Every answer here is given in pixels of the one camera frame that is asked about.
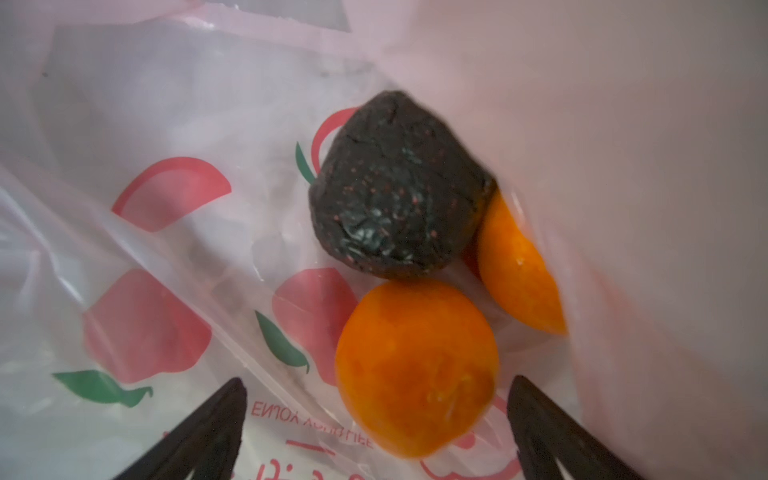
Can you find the pink plastic bag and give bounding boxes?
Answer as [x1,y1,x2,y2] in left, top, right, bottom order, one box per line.
[1,1,767,479]

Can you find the orange fruit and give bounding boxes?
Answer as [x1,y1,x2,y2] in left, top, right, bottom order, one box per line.
[335,279,500,459]
[476,192,567,335]

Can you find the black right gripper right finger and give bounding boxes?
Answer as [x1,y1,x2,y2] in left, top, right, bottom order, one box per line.
[507,376,642,480]

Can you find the dark avocado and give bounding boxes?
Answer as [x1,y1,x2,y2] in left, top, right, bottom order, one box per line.
[309,91,496,279]

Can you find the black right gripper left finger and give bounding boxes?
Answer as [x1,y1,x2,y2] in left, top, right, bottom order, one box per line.
[115,377,247,480]

